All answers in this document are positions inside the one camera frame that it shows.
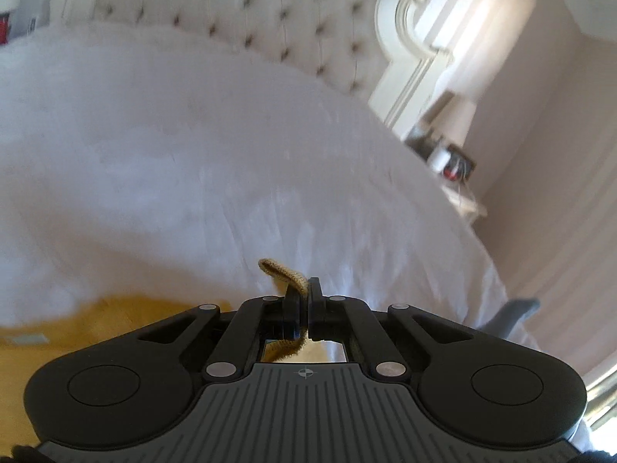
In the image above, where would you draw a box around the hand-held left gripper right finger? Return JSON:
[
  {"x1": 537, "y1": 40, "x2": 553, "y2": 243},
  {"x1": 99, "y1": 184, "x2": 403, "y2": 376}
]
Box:
[{"x1": 307, "y1": 277, "x2": 476, "y2": 380}]

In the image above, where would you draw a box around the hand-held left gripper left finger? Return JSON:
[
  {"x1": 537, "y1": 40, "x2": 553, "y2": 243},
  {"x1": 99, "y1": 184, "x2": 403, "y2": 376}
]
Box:
[{"x1": 137, "y1": 284, "x2": 306, "y2": 383}]

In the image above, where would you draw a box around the yellow knit garment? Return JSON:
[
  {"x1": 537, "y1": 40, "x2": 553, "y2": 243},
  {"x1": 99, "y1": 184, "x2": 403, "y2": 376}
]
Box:
[{"x1": 0, "y1": 257, "x2": 309, "y2": 449}]

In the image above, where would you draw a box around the white nightstand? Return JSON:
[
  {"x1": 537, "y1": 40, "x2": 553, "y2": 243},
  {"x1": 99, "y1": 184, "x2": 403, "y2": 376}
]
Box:
[{"x1": 440, "y1": 182, "x2": 489, "y2": 226}]

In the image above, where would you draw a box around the white fluffy blanket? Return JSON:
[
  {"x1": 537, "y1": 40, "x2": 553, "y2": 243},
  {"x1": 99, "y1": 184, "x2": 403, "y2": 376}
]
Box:
[{"x1": 0, "y1": 24, "x2": 541, "y2": 354}]

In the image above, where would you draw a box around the cream table lamp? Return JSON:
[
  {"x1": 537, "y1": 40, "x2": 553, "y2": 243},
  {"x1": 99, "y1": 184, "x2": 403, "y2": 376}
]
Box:
[{"x1": 430, "y1": 91, "x2": 478, "y2": 151}]

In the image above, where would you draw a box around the cream tufted headboard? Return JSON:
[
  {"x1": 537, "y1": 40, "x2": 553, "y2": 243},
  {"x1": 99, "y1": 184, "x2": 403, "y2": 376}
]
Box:
[{"x1": 51, "y1": 0, "x2": 456, "y2": 130}]

